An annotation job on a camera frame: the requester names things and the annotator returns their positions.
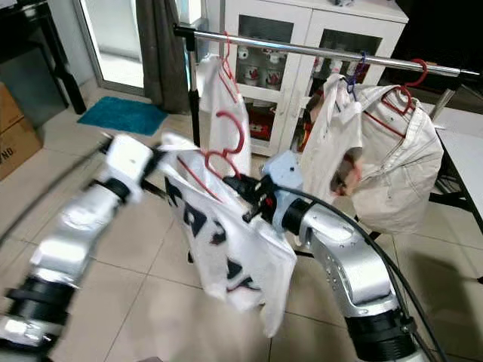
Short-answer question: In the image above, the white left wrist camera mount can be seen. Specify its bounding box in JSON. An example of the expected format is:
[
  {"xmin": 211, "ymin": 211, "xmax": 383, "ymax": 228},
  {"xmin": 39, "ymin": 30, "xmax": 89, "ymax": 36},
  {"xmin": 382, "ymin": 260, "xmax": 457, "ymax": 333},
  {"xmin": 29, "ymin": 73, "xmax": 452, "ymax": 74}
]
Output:
[{"xmin": 102, "ymin": 134, "xmax": 155, "ymax": 201}]

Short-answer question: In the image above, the red plastic hanger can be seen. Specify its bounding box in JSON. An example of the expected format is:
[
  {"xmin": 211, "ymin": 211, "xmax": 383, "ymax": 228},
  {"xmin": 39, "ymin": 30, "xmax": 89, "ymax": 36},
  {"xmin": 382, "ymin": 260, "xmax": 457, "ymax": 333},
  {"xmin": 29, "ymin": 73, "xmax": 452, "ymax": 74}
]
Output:
[
  {"xmin": 180, "ymin": 111, "xmax": 246, "ymax": 201},
  {"xmin": 364, "ymin": 58, "xmax": 429, "ymax": 140},
  {"xmin": 219, "ymin": 32, "xmax": 241, "ymax": 103}
]

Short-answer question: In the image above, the black desk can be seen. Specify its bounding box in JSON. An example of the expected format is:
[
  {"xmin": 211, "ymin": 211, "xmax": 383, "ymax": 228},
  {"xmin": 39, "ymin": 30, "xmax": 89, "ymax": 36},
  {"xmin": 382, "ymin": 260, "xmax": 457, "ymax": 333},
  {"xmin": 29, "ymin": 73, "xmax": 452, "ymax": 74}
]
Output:
[{"xmin": 0, "ymin": 0, "xmax": 88, "ymax": 129}]

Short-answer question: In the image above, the white t-shirt dark print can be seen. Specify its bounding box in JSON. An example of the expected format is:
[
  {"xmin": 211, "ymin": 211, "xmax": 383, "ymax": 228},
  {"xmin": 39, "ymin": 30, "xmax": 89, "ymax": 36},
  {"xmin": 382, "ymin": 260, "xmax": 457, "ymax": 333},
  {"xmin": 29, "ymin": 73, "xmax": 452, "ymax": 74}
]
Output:
[{"xmin": 158, "ymin": 132, "xmax": 297, "ymax": 339}]

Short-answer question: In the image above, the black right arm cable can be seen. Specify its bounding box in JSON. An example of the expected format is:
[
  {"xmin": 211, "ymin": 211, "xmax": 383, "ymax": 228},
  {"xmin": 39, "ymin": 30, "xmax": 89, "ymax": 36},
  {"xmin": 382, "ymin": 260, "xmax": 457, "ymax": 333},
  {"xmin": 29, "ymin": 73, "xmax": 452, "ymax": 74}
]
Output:
[{"xmin": 302, "ymin": 187, "xmax": 431, "ymax": 355}]

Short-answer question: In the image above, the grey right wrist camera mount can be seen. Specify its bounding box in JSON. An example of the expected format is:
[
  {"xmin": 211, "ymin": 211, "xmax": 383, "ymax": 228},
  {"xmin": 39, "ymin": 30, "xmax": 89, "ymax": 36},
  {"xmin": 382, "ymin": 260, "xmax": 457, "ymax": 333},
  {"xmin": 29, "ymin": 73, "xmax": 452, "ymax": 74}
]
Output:
[{"xmin": 260, "ymin": 151, "xmax": 306, "ymax": 229}]

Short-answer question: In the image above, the teal floor mat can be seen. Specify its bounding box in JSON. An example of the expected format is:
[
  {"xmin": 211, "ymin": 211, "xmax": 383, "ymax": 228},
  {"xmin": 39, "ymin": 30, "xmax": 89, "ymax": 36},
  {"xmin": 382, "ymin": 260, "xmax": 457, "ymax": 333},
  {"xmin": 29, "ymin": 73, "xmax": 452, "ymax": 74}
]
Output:
[{"xmin": 77, "ymin": 96, "xmax": 168, "ymax": 137}]

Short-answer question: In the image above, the small white shirt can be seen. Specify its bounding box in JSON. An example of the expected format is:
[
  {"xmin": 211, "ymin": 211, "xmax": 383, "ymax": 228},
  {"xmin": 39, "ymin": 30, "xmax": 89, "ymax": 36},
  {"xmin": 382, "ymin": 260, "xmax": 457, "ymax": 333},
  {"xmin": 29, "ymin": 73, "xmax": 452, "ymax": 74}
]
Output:
[{"xmin": 198, "ymin": 54, "xmax": 246, "ymax": 155}]

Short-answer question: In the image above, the white framed glass door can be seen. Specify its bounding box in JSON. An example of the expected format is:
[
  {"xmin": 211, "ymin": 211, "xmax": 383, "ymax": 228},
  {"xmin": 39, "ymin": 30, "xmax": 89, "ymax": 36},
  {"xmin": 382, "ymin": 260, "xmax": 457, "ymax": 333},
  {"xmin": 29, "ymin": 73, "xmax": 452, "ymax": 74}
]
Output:
[{"xmin": 79, "ymin": 0, "xmax": 148, "ymax": 89}]

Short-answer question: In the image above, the dark grey curtain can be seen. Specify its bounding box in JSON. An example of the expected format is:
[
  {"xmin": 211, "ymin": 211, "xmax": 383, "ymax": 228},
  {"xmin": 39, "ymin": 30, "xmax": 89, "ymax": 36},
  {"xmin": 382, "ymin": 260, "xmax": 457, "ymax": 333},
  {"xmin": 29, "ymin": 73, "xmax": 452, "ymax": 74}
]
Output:
[{"xmin": 136, "ymin": 0, "xmax": 189, "ymax": 114}]

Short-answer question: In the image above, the white glass-door cabinet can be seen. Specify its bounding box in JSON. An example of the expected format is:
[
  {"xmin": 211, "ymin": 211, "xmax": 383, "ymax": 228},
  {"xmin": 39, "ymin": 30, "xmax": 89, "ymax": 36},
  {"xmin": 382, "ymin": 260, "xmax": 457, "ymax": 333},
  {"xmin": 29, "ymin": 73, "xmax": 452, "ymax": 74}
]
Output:
[{"xmin": 223, "ymin": 0, "xmax": 410, "ymax": 159}]

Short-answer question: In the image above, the beige button shirt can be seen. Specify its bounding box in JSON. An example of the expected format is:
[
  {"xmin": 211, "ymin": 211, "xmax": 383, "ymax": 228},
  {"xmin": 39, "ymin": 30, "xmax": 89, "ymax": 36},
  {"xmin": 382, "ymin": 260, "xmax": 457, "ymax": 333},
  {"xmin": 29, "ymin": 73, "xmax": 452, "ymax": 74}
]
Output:
[{"xmin": 347, "ymin": 84, "xmax": 446, "ymax": 235}]

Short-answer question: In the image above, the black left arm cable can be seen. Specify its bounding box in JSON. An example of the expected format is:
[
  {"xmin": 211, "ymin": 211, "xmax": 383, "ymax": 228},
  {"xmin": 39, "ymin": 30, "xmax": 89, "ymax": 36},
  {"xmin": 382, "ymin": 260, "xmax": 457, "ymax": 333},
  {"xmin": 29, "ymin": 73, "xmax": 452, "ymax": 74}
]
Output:
[{"xmin": 0, "ymin": 140, "xmax": 114, "ymax": 242}]

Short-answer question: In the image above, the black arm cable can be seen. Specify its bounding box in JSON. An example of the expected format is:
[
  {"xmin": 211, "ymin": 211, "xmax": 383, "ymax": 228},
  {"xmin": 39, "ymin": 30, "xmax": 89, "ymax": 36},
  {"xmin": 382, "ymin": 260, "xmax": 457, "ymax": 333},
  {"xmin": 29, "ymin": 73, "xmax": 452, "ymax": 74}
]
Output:
[
  {"xmin": 0, "ymin": 140, "xmax": 114, "ymax": 242},
  {"xmin": 302, "ymin": 187, "xmax": 431, "ymax": 355}
]

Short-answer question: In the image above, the white collared shirt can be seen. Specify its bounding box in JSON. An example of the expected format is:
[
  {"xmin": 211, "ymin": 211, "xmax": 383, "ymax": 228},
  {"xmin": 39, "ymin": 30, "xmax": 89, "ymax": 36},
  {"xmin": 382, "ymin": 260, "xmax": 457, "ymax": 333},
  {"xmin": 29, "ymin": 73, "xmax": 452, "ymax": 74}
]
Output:
[{"xmin": 298, "ymin": 73, "xmax": 363, "ymax": 201}]

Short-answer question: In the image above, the silver clothes rack rail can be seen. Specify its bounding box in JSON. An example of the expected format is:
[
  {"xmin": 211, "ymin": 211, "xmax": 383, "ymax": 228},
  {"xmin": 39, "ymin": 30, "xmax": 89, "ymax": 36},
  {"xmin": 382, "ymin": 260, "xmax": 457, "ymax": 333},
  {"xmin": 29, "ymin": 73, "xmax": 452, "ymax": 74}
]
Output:
[{"xmin": 174, "ymin": 25, "xmax": 482, "ymax": 78}]

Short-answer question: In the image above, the blue plastic hanger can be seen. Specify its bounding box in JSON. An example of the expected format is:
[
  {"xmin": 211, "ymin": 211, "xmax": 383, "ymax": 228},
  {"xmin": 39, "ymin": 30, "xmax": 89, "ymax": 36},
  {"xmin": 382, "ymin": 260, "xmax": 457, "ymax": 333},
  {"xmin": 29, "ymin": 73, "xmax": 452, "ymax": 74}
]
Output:
[{"xmin": 343, "ymin": 51, "xmax": 369, "ymax": 99}]

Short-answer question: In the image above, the cardboard box printed C/NO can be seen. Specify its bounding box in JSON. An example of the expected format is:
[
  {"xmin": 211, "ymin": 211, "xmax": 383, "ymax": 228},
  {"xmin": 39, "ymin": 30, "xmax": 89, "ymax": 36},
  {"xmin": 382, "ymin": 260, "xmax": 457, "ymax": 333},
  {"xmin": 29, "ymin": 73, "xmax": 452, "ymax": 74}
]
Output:
[{"xmin": 0, "ymin": 121, "xmax": 38, "ymax": 182}]

